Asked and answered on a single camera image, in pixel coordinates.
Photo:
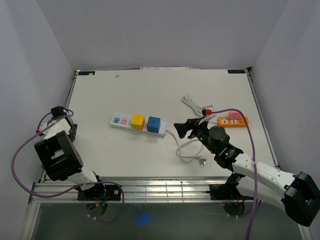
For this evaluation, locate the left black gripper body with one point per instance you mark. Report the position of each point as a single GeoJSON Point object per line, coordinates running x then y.
{"type": "Point", "coordinates": [72, 132]}

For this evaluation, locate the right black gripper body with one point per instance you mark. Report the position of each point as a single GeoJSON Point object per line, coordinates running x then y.
{"type": "Point", "coordinates": [201, 132]}

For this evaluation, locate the blue cube socket adapter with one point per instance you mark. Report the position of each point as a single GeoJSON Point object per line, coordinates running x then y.
{"type": "Point", "coordinates": [153, 124]}

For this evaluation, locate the pink plug adapter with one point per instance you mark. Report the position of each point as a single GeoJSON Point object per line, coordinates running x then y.
{"type": "Point", "coordinates": [234, 115]}

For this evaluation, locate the yellow cube socket adapter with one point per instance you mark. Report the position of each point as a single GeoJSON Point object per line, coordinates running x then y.
{"type": "Point", "coordinates": [138, 121]}

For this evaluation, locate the white multicolour power strip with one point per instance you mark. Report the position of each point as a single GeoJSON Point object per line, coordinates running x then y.
{"type": "Point", "coordinates": [123, 121]}

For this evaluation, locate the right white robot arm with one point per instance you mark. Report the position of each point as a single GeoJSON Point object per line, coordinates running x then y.
{"type": "Point", "coordinates": [296, 194]}

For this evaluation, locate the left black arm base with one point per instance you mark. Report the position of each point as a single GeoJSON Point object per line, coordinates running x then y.
{"type": "Point", "coordinates": [112, 192]}

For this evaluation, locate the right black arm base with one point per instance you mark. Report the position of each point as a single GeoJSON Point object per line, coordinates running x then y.
{"type": "Point", "coordinates": [226, 192]}

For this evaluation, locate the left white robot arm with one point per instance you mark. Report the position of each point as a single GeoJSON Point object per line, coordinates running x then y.
{"type": "Point", "coordinates": [59, 156]}

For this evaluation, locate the orange power strip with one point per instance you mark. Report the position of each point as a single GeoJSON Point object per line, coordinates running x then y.
{"type": "Point", "coordinates": [225, 122]}

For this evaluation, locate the left blue corner label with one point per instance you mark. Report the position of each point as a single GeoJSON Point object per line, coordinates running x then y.
{"type": "Point", "coordinates": [86, 73]}

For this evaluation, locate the blue corner label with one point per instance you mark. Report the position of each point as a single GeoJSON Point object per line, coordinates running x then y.
{"type": "Point", "coordinates": [86, 73]}
{"type": "Point", "coordinates": [236, 71]}

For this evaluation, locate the right blue corner label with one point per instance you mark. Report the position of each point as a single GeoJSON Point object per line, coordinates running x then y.
{"type": "Point", "coordinates": [236, 71]}

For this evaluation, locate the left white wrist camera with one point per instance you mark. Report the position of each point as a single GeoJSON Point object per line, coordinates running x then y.
{"type": "Point", "coordinates": [41, 129]}

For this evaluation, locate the aluminium rail frame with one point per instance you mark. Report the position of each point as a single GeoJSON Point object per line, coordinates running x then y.
{"type": "Point", "coordinates": [145, 191]}

